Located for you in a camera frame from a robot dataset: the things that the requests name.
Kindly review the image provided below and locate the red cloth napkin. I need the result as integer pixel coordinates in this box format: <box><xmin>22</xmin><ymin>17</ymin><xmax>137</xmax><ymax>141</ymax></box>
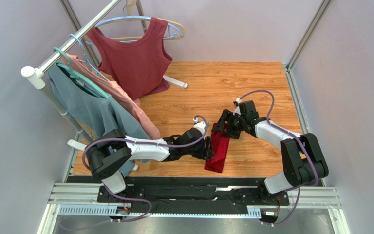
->
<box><xmin>204</xmin><ymin>124</ymin><xmax>230</xmax><ymax>173</ymax></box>

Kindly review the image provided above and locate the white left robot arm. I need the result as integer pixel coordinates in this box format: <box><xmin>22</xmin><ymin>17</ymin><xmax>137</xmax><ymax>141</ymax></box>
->
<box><xmin>82</xmin><ymin>120</ymin><xmax>214</xmax><ymax>194</ymax></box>

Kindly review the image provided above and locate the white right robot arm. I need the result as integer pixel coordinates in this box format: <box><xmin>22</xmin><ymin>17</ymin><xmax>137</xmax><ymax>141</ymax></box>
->
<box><xmin>212</xmin><ymin>101</ymin><xmax>329</xmax><ymax>196</ymax></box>

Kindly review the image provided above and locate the maroon tank top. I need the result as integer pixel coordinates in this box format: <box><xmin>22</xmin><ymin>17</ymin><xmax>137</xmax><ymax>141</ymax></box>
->
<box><xmin>87</xmin><ymin>28</ymin><xmax>173</xmax><ymax>99</ymax></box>

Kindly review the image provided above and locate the pink hanging shirt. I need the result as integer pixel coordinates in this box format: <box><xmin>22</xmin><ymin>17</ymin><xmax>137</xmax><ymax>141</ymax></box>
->
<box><xmin>67</xmin><ymin>54</ymin><xmax>161</xmax><ymax>139</ymax></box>

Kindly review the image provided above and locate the grey-blue hanging shirt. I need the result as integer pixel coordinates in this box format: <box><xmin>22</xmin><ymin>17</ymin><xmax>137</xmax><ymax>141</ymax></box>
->
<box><xmin>47</xmin><ymin>63</ymin><xmax>152</xmax><ymax>177</ymax></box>

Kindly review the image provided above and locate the light blue clothes hanger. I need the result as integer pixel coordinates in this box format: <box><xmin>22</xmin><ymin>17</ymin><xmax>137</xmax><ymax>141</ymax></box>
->
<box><xmin>94</xmin><ymin>16</ymin><xmax>186</xmax><ymax>43</ymax></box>

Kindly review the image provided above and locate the teal clothes hanger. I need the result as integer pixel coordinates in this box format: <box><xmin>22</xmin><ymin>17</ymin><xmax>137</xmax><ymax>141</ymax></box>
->
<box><xmin>53</xmin><ymin>47</ymin><xmax>110</xmax><ymax>98</ymax></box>

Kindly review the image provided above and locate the wooden clothes hanger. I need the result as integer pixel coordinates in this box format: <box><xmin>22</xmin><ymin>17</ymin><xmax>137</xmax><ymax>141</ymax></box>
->
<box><xmin>123</xmin><ymin>0</ymin><xmax>169</xmax><ymax>42</ymax></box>

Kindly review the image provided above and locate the blue wire clothes hanger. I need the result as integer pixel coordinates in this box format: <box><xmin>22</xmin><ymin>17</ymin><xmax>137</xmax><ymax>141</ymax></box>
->
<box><xmin>69</xmin><ymin>34</ymin><xmax>110</xmax><ymax>81</ymax></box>

